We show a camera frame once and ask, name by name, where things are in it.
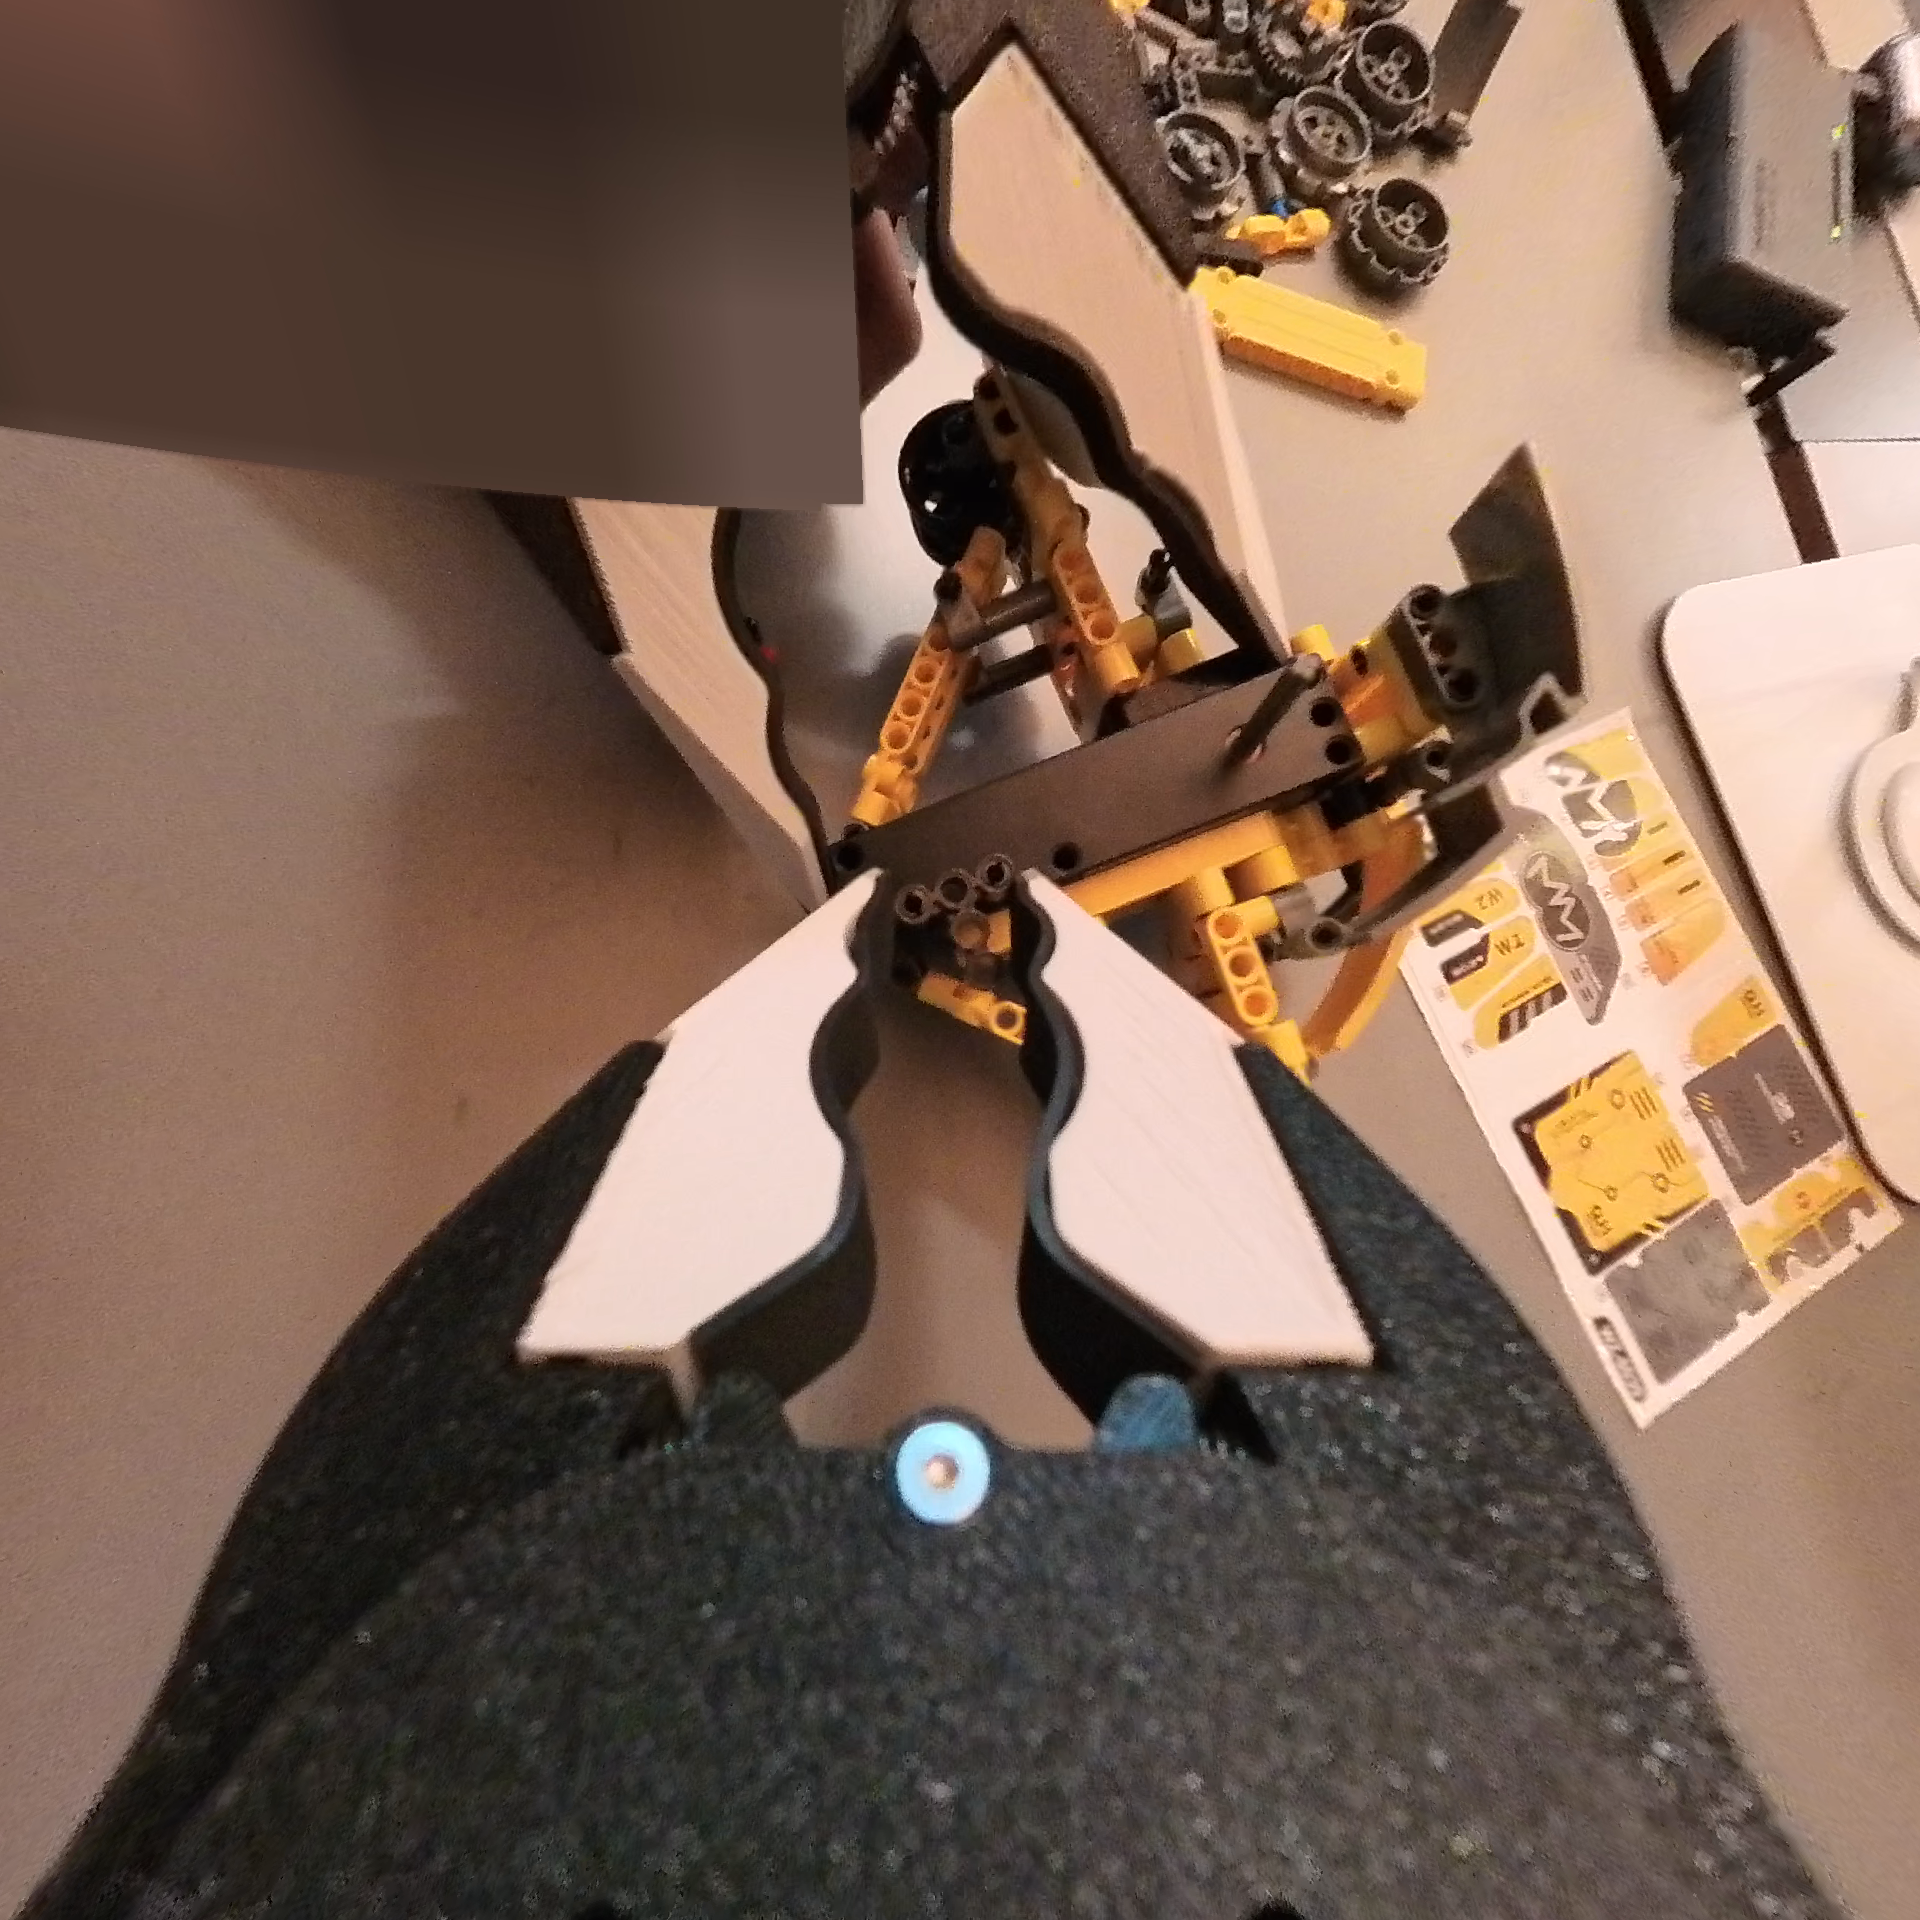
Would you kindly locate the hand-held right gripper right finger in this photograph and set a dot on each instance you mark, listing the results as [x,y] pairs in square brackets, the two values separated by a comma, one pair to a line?
[1184,1201]

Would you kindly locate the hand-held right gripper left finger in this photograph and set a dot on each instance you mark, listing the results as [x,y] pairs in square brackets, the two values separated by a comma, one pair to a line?
[705,1201]

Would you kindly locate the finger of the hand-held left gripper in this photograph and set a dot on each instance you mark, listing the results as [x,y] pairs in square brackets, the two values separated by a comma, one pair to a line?
[690,646]
[1095,300]

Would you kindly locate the small black connector piece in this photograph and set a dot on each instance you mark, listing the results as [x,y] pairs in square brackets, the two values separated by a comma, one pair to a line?
[960,892]

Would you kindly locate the yellow building block vehicle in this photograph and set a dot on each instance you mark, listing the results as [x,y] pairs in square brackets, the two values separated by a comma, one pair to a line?
[1141,781]

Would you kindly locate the dark grey axle rod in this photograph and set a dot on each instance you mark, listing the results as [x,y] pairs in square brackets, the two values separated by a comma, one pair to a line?
[1266,716]

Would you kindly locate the pile of loose block parts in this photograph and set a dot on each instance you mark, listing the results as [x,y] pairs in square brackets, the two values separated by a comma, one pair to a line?
[1319,119]

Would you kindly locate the small yellow block piece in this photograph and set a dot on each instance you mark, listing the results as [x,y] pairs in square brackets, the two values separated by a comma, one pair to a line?
[1319,339]

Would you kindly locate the yellow grey sticker sheet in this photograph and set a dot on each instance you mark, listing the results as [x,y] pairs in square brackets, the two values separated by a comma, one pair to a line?
[1634,1080]

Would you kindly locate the black box device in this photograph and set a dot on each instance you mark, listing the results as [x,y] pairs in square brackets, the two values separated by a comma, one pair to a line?
[1757,195]

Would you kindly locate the white stand base board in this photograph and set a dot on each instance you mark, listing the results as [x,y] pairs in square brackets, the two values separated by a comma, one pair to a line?
[1770,781]

